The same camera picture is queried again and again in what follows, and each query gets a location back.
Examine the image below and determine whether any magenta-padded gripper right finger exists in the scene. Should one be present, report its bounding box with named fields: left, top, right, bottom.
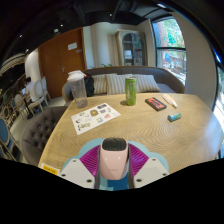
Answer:
left=127, top=143, right=170, bottom=189

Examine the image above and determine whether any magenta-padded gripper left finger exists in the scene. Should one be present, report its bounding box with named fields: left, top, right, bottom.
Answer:
left=58, top=143, right=103, bottom=190

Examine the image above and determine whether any pink and black computer mouse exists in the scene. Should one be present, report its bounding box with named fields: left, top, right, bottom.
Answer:
left=99, top=137, right=130, bottom=181

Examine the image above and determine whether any yellow sticker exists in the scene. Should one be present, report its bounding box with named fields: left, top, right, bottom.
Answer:
left=39, top=162, right=61, bottom=176

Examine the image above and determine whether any grey tufted chair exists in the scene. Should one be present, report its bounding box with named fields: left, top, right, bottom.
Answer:
left=21, top=105, right=69, bottom=167

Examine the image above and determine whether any white sticker sheet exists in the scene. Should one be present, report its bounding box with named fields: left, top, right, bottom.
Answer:
left=70, top=102, right=122, bottom=136

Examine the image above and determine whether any small green and blue pack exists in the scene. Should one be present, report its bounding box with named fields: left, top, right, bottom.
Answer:
left=167, top=112, right=183, bottom=123

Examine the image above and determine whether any black and orange flat box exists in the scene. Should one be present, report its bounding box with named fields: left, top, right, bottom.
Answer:
left=144, top=96, right=168, bottom=112

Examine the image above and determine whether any white tube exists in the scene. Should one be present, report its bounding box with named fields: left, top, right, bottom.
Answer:
left=162, top=93, right=179, bottom=109

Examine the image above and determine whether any clear shaker bottle white lid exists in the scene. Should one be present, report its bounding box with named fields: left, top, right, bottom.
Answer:
left=67, top=70, right=89, bottom=109

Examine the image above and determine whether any green drink can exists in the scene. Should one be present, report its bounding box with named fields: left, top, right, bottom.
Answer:
left=124, top=76, right=138, bottom=106

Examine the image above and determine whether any group of white-framed chairs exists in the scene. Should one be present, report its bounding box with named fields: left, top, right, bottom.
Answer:
left=0, top=76, right=51, bottom=161

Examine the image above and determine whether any black backpack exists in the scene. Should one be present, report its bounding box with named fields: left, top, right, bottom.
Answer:
left=83, top=75, right=96, bottom=98

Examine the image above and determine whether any striped cushion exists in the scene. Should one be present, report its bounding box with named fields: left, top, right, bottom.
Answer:
left=133, top=73, right=162, bottom=93
left=105, top=73, right=129, bottom=96
left=91, top=73, right=109, bottom=95

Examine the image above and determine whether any person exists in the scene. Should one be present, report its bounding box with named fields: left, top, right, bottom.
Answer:
left=22, top=76, right=38, bottom=103

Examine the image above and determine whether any brown curved sofa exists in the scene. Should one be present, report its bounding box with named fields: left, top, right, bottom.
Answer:
left=61, top=65, right=186, bottom=103

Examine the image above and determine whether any brown wooden door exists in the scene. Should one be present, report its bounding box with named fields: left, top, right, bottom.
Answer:
left=38, top=27, right=88, bottom=99

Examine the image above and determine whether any grey glass-door cabinet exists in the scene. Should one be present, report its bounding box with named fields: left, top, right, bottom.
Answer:
left=115, top=29, right=148, bottom=67

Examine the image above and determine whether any black-framed window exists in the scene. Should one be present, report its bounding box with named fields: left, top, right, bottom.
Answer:
left=151, top=16, right=188, bottom=86

